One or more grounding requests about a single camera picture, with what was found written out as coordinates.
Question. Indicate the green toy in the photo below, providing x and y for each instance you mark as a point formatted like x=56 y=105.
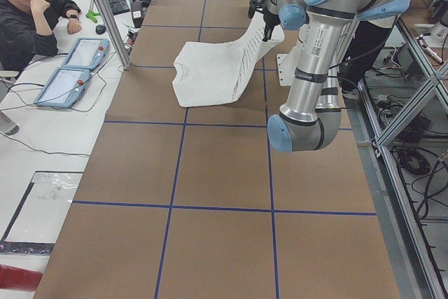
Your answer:
x=91 y=15

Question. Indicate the lower blue teach pendant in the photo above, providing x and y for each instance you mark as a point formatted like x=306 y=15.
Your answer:
x=64 y=88

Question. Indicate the upper blue teach pendant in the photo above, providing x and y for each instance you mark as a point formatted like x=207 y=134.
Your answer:
x=86 y=53

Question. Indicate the seated person in black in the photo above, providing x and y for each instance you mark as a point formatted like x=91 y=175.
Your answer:
x=27 y=29

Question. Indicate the blue teach pendant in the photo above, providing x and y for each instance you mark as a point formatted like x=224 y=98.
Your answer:
x=64 y=88
x=86 y=53

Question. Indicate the red fire extinguisher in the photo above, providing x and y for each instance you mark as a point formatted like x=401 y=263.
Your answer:
x=19 y=279

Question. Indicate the black computer mouse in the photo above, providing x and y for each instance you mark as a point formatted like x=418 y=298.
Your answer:
x=100 y=29

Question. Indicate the clear plastic sheet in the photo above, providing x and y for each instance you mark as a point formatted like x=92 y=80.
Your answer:
x=36 y=223

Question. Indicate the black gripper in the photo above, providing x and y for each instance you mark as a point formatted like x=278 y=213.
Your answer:
x=268 y=22

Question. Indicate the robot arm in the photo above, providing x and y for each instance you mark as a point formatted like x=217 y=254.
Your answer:
x=310 y=118

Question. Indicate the aluminium frame post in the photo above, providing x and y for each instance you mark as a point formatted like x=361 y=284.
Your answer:
x=113 y=32

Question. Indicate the white camera pole with base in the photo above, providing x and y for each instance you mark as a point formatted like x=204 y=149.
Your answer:
x=286 y=63

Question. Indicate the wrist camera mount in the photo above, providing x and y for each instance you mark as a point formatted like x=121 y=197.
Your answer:
x=256 y=6

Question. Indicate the black keyboard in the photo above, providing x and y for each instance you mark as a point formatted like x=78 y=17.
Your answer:
x=118 y=6

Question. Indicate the white printed t-shirt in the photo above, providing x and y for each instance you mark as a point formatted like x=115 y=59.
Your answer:
x=210 y=74

